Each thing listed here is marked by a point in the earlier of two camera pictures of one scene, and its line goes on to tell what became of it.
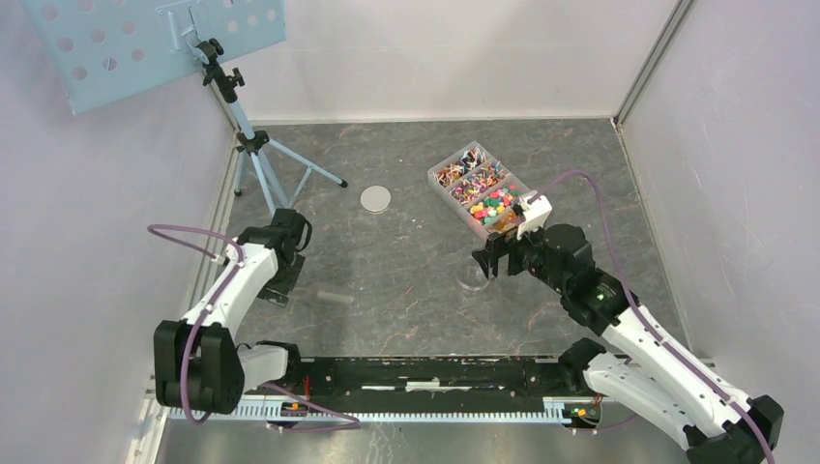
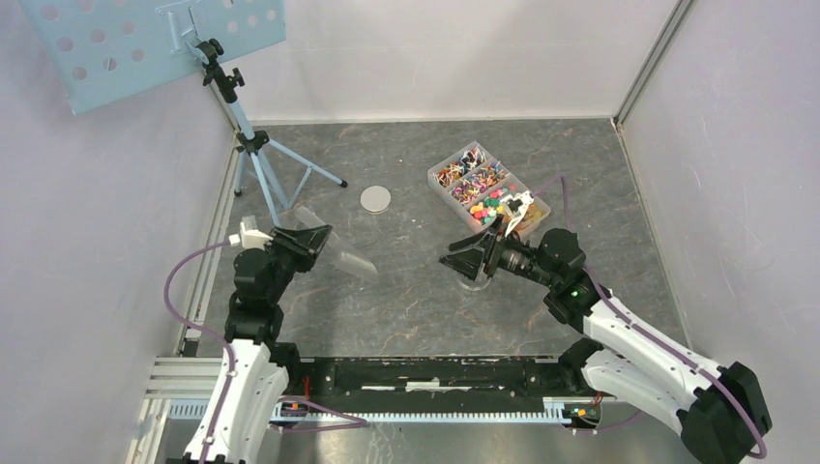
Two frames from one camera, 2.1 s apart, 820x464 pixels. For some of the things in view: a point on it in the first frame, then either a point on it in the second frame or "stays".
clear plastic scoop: x=336 y=297 -> x=335 y=254
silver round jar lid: x=375 y=198 stays
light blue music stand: x=105 y=50 stays
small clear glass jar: x=472 y=275 stays
